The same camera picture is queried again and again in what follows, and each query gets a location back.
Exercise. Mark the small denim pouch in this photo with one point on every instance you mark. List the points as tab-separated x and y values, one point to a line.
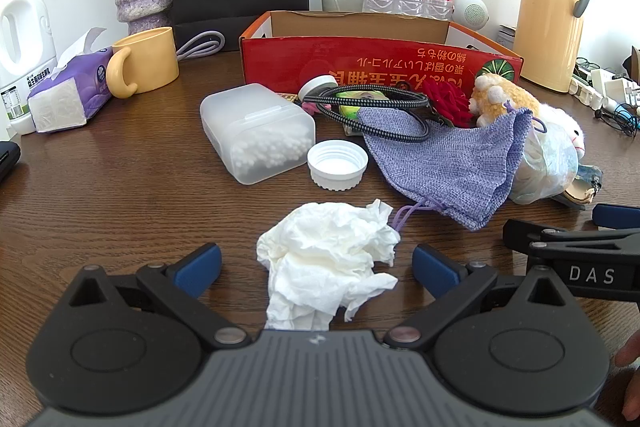
587	187

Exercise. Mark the white detergent bottle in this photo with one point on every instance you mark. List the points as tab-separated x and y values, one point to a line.
25	57

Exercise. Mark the green tissue packet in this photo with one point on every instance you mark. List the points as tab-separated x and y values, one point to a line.
350	111

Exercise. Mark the white power strip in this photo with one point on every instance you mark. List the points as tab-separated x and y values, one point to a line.
605	84

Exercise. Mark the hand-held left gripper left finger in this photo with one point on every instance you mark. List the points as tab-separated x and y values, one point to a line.
200	266

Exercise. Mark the yellow and white plush toy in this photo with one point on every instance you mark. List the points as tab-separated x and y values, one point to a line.
500	94

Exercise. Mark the white astronaut speaker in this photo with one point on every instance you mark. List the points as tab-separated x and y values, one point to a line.
472	12

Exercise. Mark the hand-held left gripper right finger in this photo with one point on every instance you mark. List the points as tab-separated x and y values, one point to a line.
434	269

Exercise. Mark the clear plastic bag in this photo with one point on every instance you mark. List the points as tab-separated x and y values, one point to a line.
542	167

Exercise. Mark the person's right hand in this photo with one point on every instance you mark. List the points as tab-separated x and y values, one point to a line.
627	354

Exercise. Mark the purple tissue pack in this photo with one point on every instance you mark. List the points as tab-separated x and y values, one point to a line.
85	77

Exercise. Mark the translucent cotton swab box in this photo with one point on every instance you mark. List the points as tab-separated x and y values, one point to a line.
250	127

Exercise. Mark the red cardboard box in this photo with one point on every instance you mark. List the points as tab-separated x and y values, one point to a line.
300	62

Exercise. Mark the white ribbed jar lid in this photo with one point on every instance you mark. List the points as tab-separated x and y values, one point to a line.
337	167

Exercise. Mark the white tissue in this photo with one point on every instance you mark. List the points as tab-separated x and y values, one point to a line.
320	257

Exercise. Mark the black flat object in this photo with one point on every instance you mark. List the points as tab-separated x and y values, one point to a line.
7	159

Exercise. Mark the yellow thermos jug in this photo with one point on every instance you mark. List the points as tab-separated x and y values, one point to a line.
547	22

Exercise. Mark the small patterned case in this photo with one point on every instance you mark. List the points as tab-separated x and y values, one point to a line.
507	37

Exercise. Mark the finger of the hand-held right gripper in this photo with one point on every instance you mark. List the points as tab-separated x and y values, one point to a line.
617	214
520	233

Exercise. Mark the red fabric rose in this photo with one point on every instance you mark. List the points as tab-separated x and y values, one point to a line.
450	102

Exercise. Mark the yellow ceramic mug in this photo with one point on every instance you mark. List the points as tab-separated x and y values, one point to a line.
150	57

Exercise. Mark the clear glass cup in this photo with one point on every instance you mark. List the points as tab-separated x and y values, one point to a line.
340	2

